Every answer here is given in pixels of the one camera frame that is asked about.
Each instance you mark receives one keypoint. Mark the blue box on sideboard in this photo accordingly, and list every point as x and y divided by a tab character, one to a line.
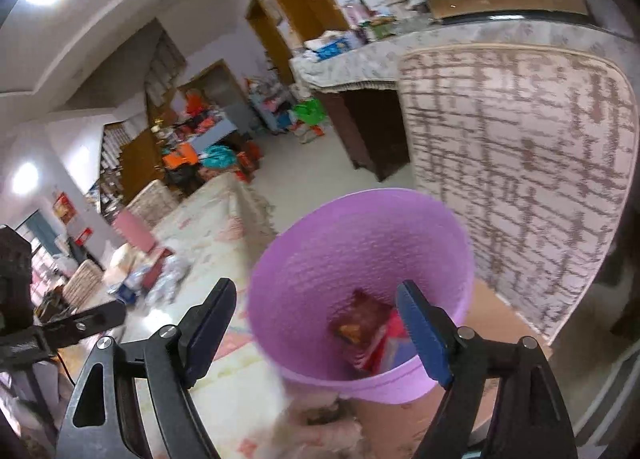
332	48

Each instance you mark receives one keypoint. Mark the purple plastic basket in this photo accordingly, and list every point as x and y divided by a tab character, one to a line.
350	249

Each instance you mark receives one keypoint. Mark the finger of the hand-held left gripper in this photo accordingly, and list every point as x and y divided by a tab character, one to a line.
75	321

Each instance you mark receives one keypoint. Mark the sideboard with leaf cloth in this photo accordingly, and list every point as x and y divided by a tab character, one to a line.
360	64

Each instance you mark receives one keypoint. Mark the green bag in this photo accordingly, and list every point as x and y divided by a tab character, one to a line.
309	113

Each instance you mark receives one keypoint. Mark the teal bag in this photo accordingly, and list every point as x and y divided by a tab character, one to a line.
219	156

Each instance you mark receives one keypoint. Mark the pink insulated bottle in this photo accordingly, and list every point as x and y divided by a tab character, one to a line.
135	231

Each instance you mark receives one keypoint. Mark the red white swirl box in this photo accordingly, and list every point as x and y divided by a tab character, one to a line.
385	346

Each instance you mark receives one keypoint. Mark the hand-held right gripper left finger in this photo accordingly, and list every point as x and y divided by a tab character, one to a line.
207	334

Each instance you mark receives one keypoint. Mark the red wall calendar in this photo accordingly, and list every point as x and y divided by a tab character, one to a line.
63	207

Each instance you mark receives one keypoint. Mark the wooden staircase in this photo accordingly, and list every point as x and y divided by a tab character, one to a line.
140	159

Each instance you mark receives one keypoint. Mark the clear plastic bag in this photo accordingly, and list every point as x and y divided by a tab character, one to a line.
172	276

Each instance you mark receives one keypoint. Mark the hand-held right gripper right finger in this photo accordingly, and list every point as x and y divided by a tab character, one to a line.
425	344

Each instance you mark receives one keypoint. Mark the patterned tablecloth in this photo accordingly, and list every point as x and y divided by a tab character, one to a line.
220	219

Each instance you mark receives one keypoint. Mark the brown snack bag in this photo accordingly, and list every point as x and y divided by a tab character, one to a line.
362	316

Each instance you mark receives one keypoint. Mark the woven pattern dining chair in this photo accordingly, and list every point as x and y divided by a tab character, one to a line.
82	284
500	164
152	201

